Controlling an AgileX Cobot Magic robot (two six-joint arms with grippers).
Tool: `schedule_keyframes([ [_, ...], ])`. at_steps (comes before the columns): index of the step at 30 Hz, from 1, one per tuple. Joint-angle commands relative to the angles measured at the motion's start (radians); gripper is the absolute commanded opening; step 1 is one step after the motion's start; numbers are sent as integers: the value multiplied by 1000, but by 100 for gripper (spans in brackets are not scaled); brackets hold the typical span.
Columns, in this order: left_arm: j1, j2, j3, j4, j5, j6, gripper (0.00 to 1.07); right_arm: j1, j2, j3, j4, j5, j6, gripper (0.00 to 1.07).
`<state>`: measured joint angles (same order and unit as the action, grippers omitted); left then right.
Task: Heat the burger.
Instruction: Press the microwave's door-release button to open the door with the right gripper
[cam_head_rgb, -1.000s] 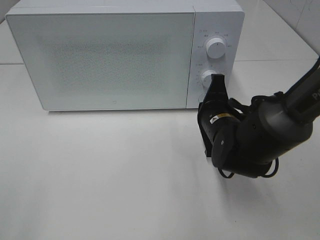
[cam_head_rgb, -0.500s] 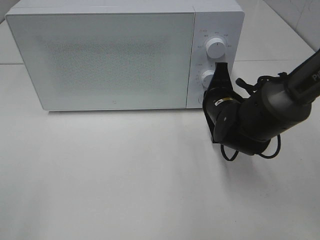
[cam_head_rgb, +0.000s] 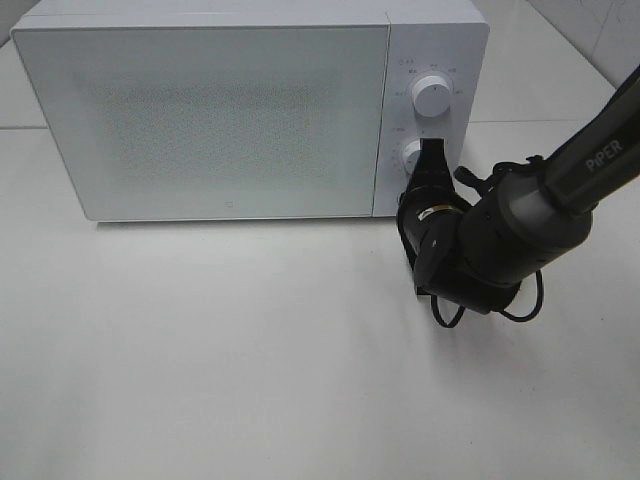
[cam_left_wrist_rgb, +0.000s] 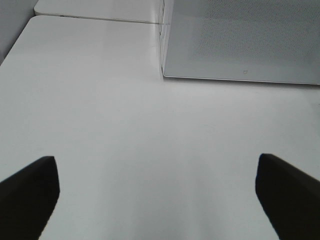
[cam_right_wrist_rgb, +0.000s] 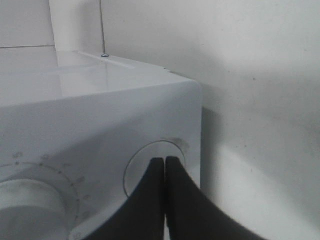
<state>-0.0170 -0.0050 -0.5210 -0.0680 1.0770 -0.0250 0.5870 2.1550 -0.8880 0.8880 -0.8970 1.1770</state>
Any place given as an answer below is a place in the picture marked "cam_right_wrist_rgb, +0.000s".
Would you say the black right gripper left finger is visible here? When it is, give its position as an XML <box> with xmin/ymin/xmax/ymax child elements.
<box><xmin>86</xmin><ymin>158</ymin><xmax>165</xmax><ymax>240</ymax></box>

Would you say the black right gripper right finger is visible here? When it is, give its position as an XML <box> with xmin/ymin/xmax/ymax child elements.
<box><xmin>165</xmin><ymin>156</ymin><xmax>262</xmax><ymax>240</ymax></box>

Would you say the round white door button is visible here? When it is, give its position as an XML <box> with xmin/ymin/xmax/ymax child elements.
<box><xmin>123</xmin><ymin>140</ymin><xmax>186</xmax><ymax>197</ymax></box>

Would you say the white microwave knob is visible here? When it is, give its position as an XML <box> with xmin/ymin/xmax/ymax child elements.
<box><xmin>0</xmin><ymin>179</ymin><xmax>69</xmax><ymax>240</ymax></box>

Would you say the white microwave oven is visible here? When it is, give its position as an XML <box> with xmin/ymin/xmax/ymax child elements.
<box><xmin>0</xmin><ymin>47</ymin><xmax>202</xmax><ymax>240</ymax></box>

